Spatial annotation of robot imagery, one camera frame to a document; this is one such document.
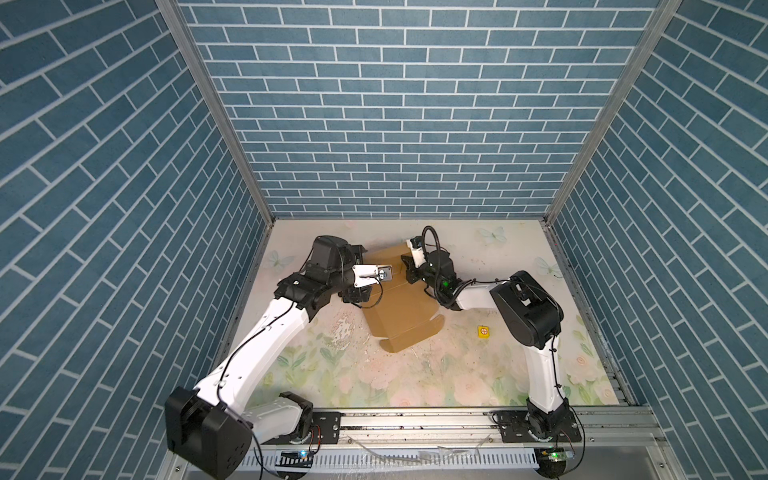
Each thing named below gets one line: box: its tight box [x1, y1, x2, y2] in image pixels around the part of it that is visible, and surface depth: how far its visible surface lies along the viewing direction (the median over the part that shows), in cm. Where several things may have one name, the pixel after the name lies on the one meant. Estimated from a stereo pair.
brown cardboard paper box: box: [361, 243, 445, 353], surface depth 94 cm
